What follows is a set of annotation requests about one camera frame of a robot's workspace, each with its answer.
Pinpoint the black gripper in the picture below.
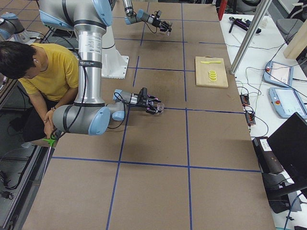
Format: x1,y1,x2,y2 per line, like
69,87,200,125
151,18,172,33
136,95,159,114

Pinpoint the clear glass shaker cup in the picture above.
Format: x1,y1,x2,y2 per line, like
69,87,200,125
156,103,165,113

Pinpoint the steel measuring jigger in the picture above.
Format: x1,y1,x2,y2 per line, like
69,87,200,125
166,21,172,36

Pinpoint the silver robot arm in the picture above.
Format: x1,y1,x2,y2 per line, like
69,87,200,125
39,0,160,135
123,0,172,34

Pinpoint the wooden cutting board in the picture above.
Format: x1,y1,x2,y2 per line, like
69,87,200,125
195,57,228,88

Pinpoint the red cylinder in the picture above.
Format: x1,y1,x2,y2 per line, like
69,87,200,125
218,0,228,21

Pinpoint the yellow plastic knife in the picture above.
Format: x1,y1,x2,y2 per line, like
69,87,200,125
200,60,222,64

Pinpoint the green clamp tool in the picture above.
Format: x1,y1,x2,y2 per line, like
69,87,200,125
43,134,58,148

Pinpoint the person in yellow shirt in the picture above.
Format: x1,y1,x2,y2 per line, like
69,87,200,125
0,41,79,147

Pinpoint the upper blue teach pendant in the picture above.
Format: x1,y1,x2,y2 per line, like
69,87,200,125
263,61,294,87

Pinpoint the blue teach pendant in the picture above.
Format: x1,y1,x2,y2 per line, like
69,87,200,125
269,87,307,119
263,61,294,87

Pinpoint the black box device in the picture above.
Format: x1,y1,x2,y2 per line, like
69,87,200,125
252,137,283,175

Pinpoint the lower blue teach pendant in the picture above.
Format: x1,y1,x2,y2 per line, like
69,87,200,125
269,87,307,119

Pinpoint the black monitor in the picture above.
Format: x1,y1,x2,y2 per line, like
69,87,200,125
267,112,307,182

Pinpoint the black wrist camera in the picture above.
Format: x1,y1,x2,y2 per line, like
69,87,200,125
154,10,162,19
139,87,148,99

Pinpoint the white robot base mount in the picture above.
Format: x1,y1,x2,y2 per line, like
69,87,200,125
101,26,129,79

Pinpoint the aluminium frame post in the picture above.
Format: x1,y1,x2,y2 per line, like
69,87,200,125
230,0,272,75

